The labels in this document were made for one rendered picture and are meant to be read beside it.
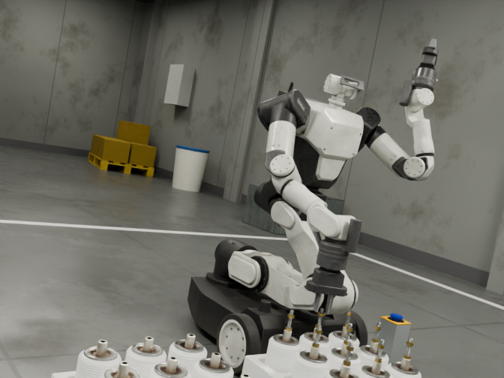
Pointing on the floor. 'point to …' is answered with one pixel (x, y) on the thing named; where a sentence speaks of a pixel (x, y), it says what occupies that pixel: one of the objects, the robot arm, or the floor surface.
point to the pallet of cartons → (124, 150)
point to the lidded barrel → (189, 168)
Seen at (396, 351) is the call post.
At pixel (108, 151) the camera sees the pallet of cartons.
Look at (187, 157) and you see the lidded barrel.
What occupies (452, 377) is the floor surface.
